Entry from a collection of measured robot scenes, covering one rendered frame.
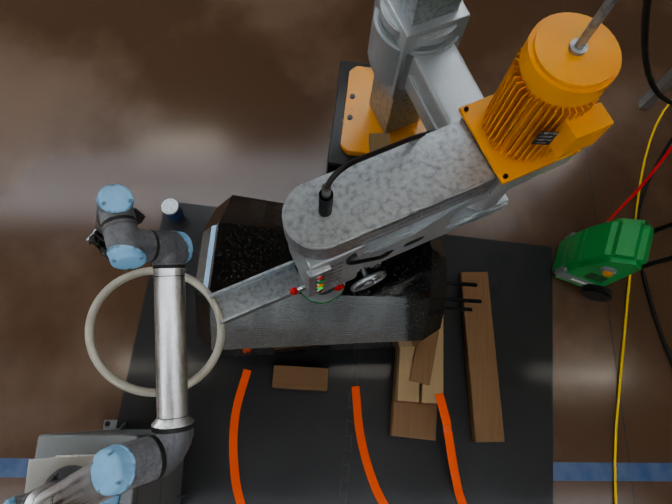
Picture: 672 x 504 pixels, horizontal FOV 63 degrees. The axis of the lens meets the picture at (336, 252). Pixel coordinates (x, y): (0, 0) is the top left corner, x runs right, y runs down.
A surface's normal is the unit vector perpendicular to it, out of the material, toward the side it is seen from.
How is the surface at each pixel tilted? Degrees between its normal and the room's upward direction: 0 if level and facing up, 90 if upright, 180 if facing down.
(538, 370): 0
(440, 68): 0
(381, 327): 45
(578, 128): 0
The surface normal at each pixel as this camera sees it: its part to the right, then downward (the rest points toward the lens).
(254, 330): 0.01, 0.47
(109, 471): -0.54, -0.07
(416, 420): 0.04, -0.29
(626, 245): -0.48, -0.44
